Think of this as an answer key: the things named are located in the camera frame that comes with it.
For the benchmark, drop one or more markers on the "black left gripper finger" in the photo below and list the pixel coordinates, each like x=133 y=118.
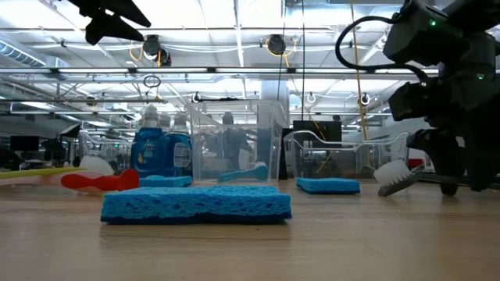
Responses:
x=113 y=9
x=105 y=27

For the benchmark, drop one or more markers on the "black monitor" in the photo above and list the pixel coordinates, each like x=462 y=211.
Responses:
x=316 y=126
x=23 y=143

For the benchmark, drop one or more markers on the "grey dish brush white bristles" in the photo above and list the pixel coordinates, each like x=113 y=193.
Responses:
x=392 y=173

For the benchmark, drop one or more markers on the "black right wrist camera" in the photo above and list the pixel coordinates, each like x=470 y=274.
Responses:
x=412 y=101

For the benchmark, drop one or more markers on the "blue cellulose sponge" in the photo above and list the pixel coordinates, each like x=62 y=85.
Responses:
x=328 y=186
x=166 y=182
x=195 y=205

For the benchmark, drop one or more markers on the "person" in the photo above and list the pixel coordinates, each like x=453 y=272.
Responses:
x=234 y=144

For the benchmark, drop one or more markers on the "red dish brush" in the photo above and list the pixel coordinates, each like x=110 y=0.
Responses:
x=101 y=182

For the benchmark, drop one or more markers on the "low clear plastic bin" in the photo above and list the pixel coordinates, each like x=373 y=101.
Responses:
x=351 y=160
x=97 y=152

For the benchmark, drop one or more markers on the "tall clear plastic bin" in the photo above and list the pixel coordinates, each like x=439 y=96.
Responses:
x=234 y=136

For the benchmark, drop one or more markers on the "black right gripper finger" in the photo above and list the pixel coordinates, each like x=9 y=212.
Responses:
x=484 y=156
x=445 y=156

